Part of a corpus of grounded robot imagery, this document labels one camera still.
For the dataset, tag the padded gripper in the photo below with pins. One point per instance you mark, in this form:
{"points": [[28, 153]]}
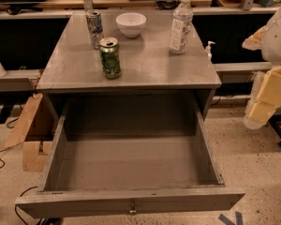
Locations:
{"points": [[278, 39]]}

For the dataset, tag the grey top drawer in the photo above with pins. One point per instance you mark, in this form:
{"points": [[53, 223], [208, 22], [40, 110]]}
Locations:
{"points": [[133, 154]]}

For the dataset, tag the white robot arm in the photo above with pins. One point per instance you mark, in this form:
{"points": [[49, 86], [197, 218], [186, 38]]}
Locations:
{"points": [[268, 40]]}

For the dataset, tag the small pump dispenser bottle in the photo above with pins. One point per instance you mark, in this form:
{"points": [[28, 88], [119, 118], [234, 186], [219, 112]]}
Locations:
{"points": [[208, 49]]}

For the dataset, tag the clear plastic water bottle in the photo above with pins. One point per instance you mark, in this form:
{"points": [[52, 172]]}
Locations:
{"points": [[180, 28]]}

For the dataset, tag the white ceramic bowl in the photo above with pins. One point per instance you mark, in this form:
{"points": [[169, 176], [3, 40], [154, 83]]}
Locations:
{"points": [[131, 23]]}

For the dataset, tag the green soda can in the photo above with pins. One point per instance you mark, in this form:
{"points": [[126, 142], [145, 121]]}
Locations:
{"points": [[109, 54]]}

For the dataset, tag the silver blue energy can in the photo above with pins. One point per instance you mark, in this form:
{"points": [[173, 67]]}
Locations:
{"points": [[94, 23]]}

